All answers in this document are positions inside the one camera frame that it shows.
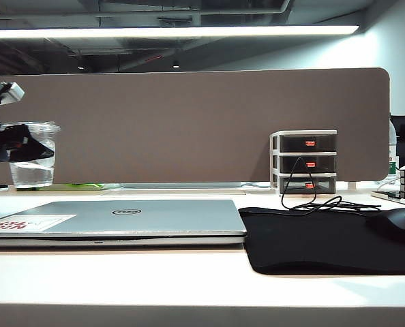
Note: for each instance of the clear plastic cup with lid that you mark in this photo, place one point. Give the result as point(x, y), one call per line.
point(32, 175)

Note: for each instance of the silver Dell laptop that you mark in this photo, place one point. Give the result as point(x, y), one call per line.
point(154, 219)

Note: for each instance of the green object behind partition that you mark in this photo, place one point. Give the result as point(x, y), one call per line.
point(83, 186)

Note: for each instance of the white red-lettered sticker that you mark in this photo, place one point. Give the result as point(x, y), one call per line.
point(35, 222)

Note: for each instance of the long ceiling light strip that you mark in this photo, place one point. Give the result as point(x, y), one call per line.
point(154, 31)

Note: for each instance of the brown fabric desk partition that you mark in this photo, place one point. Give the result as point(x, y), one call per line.
point(195, 126)

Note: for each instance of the black mouse pad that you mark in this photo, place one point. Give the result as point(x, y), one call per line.
point(318, 245)

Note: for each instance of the white flat board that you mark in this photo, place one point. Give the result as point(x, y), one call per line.
point(385, 196)

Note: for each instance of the clear bottle green label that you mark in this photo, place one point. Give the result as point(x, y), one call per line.
point(393, 153)

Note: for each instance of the black computer mouse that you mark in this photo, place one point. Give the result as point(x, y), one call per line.
point(398, 223)

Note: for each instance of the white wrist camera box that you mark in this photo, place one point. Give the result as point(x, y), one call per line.
point(13, 92)

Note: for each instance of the white desktop drawer frame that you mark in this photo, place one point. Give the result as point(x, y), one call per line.
point(274, 160)

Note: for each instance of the white partition foot bracket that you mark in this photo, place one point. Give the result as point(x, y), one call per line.
point(352, 186)

